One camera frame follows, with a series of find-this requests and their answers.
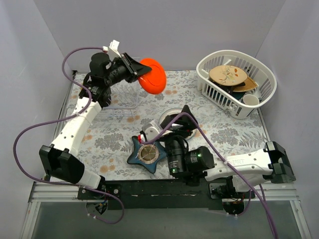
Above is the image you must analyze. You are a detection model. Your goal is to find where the orange red round plate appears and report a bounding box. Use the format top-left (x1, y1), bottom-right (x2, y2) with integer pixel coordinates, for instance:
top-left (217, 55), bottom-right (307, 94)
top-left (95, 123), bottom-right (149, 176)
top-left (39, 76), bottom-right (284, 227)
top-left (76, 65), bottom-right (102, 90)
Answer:
top-left (139, 58), bottom-right (166, 95)

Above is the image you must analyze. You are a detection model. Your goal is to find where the black glossy plate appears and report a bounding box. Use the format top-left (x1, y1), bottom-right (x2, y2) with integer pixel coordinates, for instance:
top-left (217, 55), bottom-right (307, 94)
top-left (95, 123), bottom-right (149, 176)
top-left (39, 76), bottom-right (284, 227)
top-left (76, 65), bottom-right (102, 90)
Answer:
top-left (159, 113), bottom-right (197, 140)

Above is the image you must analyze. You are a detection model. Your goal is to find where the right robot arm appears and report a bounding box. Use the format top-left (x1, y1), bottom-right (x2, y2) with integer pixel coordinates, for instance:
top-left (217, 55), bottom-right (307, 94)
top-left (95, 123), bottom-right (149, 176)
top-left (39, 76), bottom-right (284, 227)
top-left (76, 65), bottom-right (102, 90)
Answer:
top-left (142, 106), bottom-right (296, 198)

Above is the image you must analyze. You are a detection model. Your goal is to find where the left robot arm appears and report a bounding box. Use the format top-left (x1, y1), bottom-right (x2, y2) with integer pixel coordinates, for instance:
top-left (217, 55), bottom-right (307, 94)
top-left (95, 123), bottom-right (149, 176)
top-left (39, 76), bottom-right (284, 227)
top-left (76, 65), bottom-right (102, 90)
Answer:
top-left (39, 52), bottom-right (153, 199)

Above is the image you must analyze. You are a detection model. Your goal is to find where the dark teal dish in basket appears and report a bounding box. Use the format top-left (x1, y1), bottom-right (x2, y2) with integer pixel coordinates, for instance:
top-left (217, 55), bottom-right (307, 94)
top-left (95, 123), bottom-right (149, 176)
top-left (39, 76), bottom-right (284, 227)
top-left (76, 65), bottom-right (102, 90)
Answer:
top-left (224, 92), bottom-right (246, 102)

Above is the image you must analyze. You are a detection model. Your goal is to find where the blue star-shaped plate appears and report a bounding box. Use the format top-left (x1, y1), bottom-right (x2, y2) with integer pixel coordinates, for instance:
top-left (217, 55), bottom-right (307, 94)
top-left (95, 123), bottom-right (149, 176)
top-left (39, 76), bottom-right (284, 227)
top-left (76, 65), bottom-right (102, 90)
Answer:
top-left (127, 136), bottom-right (166, 174)

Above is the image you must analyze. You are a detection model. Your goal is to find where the white plastic slatted basket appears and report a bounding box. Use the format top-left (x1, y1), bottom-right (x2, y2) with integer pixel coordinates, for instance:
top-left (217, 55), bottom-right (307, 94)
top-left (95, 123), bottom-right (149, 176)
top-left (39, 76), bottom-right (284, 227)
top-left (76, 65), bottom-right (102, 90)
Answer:
top-left (196, 50), bottom-right (277, 119)

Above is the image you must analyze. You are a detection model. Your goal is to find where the beige floral round plate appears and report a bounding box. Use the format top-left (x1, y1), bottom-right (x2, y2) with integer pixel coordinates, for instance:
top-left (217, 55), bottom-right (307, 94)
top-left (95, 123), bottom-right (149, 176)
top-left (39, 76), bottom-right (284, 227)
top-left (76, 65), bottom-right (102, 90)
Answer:
top-left (209, 65), bottom-right (248, 86)

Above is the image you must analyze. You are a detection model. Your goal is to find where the white cup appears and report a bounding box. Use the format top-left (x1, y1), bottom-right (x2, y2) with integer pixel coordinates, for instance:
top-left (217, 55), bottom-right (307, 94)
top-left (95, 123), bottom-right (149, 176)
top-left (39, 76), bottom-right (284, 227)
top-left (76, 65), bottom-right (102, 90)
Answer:
top-left (242, 94), bottom-right (260, 106)

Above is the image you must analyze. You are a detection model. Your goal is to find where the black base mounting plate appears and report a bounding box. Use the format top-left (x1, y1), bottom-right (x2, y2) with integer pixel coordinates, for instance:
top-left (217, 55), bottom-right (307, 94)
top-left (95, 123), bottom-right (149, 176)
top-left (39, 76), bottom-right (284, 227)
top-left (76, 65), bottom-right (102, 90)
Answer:
top-left (77, 177), bottom-right (256, 210)

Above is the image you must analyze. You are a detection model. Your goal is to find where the tan fan-shaped plate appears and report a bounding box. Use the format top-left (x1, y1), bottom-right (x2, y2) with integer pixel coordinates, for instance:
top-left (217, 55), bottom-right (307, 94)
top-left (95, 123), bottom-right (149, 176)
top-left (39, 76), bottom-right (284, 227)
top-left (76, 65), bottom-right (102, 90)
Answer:
top-left (233, 77), bottom-right (258, 92)

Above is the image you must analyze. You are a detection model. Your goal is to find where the floral table mat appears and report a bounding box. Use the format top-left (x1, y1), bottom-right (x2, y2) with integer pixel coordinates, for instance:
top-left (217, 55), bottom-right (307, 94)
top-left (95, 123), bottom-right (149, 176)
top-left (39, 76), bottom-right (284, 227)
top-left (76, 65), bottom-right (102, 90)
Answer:
top-left (78, 71), bottom-right (268, 180)

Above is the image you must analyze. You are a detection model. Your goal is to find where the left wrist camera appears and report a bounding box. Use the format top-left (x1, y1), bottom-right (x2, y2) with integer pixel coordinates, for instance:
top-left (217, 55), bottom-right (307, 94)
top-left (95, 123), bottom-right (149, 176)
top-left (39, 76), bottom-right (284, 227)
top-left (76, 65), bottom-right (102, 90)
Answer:
top-left (102, 40), bottom-right (121, 58)

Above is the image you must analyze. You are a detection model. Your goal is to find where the white wire dish rack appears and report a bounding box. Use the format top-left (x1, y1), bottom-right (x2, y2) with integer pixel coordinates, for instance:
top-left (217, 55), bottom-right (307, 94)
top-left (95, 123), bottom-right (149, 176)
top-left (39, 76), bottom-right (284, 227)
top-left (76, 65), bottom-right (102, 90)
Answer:
top-left (96, 80), bottom-right (141, 120)

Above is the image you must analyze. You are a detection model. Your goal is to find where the aluminium frame rail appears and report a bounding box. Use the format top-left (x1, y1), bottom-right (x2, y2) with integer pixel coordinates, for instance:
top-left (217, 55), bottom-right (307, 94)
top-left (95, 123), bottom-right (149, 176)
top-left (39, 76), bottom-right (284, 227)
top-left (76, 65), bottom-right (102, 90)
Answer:
top-left (28, 182), bottom-right (312, 239)

